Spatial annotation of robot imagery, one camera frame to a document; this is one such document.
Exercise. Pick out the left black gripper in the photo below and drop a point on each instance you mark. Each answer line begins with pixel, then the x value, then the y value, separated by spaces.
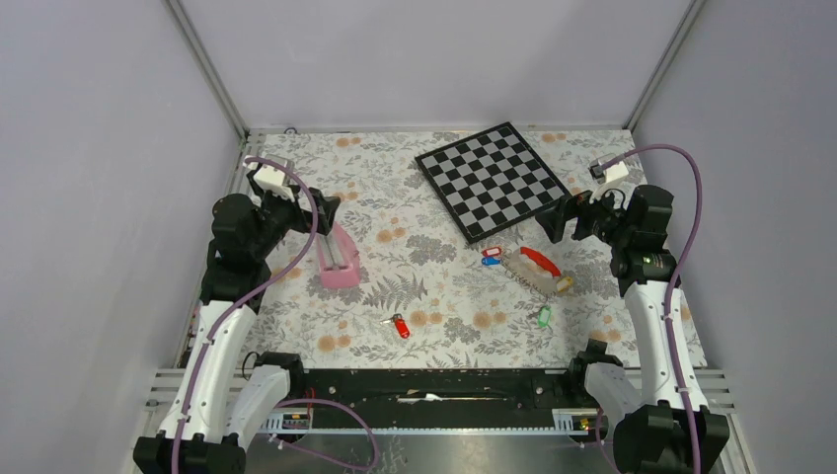
pixel 304 219

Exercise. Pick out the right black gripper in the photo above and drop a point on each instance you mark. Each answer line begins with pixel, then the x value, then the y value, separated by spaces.
pixel 570 207

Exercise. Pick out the blue tag key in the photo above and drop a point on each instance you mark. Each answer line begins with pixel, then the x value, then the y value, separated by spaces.
pixel 490 261

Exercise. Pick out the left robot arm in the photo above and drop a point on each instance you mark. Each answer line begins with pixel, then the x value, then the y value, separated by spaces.
pixel 203 432

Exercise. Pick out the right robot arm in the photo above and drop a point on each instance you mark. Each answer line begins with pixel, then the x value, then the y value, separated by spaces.
pixel 665 426

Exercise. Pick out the pink plastic box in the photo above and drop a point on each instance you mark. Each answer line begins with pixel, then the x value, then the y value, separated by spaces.
pixel 338 259

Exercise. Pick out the black grey checkerboard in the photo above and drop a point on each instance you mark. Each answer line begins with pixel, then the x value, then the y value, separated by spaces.
pixel 490 181

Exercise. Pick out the green tag key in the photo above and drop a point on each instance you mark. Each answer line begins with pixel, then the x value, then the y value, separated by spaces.
pixel 544 316

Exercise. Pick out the floral table mat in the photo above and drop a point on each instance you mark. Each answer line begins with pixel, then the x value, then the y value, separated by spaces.
pixel 416 262

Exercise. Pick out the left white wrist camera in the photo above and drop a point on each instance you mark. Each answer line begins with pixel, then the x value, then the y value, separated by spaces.
pixel 268 180

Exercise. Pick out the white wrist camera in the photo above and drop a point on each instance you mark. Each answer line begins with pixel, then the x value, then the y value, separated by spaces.
pixel 268 180
pixel 609 171

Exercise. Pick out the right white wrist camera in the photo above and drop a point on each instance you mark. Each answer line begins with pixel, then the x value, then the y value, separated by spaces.
pixel 609 171

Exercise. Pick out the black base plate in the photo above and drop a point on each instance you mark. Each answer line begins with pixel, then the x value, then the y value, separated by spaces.
pixel 442 399

